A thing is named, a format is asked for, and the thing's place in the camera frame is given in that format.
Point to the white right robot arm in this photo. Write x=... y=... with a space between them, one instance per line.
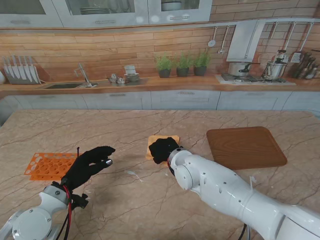
x=225 y=190

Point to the brown wooden tray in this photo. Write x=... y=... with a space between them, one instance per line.
x=245 y=147

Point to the orange cloth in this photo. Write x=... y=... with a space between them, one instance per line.
x=152 y=138

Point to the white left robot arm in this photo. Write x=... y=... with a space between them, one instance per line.
x=35 y=220

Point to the dark glass rod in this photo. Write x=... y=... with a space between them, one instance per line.
x=78 y=151

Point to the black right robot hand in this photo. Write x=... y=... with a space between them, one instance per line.
x=161 y=150

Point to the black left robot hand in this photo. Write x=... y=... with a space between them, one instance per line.
x=80 y=167

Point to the printed kitchen backdrop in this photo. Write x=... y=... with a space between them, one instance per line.
x=100 y=50

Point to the orange test tube rack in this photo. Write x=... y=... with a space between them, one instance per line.
x=45 y=166

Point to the white tape scrap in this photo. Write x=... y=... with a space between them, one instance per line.
x=130 y=172
x=253 y=178

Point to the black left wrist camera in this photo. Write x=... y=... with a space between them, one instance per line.
x=81 y=201

